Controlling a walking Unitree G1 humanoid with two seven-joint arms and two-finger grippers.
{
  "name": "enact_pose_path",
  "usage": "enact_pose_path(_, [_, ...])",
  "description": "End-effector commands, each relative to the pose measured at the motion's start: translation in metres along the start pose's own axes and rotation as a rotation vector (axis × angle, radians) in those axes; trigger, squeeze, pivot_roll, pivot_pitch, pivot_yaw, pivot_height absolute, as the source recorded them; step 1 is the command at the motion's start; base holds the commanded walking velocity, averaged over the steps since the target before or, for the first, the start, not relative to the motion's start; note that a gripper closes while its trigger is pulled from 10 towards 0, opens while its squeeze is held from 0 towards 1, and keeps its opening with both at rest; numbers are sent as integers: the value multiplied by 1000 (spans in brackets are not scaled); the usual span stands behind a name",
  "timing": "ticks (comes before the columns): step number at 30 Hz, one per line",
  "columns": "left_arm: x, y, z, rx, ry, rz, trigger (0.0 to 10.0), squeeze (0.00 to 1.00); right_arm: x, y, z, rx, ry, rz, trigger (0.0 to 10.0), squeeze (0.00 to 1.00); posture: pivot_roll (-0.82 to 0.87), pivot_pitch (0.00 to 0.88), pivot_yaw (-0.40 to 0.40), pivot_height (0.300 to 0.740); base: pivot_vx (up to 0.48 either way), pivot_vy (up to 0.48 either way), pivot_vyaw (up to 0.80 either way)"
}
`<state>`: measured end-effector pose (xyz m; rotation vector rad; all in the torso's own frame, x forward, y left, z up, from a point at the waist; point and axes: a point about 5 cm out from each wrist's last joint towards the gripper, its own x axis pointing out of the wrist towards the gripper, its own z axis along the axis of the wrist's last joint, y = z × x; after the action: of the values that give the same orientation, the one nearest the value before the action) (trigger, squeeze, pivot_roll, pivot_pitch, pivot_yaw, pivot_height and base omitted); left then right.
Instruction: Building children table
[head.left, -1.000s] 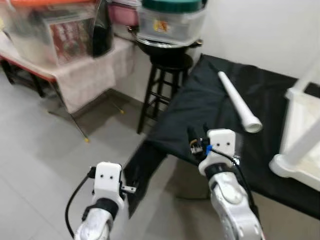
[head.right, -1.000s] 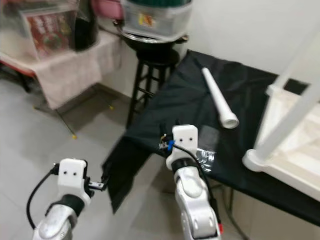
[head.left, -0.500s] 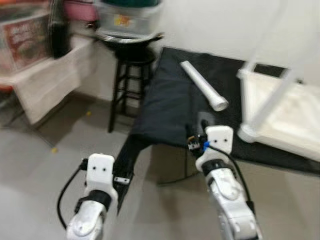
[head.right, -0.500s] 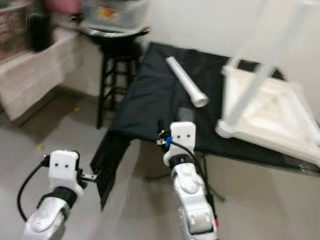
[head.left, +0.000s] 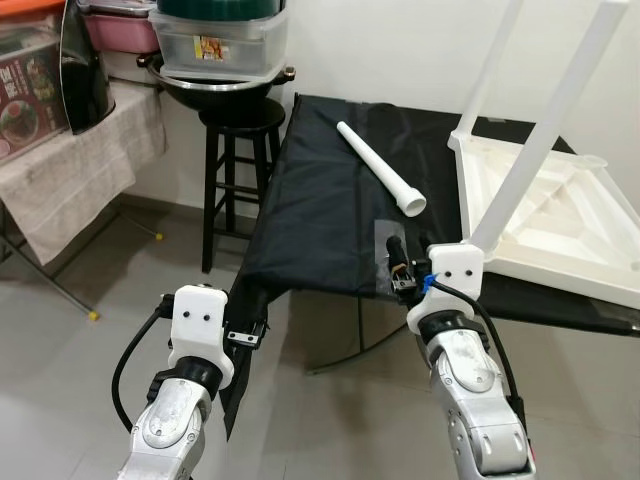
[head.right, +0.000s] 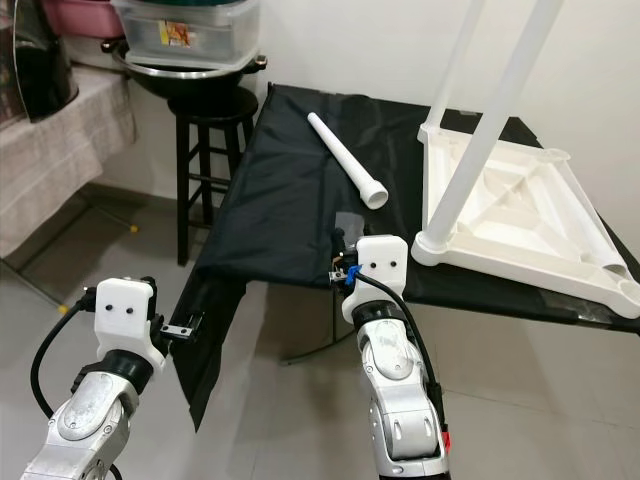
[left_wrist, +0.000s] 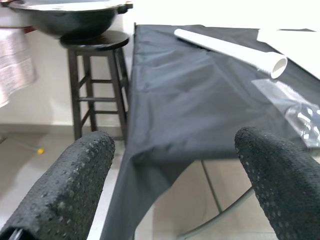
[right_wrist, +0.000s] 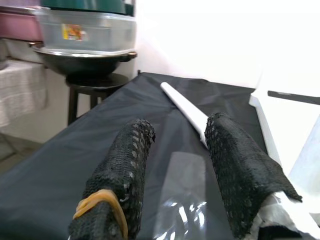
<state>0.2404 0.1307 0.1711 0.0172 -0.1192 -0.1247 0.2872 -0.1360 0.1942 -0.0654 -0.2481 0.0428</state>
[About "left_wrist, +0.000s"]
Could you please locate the thin stick with yellow tip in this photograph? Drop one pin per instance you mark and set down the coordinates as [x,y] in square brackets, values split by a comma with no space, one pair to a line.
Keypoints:
[40,150]

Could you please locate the black round bowl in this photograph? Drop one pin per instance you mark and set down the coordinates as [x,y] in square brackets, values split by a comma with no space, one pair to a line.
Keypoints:
[75,20]

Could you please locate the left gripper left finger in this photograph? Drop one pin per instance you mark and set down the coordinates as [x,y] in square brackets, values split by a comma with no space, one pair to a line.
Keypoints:
[65,187]

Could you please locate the clear tape strip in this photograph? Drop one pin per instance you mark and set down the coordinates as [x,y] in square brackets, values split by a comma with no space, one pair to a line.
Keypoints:
[287,100]

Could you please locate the grey metal table frame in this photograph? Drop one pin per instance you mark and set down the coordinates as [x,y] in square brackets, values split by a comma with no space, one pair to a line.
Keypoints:
[212,185]

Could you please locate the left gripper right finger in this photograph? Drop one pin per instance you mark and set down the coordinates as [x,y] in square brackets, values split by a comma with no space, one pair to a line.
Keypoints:
[282,180]

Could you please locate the white plastic table leg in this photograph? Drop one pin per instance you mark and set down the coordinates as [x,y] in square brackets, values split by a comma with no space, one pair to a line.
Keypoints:
[225,46]

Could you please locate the white plastic children table top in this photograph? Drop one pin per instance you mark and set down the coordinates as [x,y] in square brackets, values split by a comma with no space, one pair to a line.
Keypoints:
[300,47]

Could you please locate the black round wooden stool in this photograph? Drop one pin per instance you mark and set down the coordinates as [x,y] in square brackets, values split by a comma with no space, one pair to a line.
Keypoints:
[97,41]

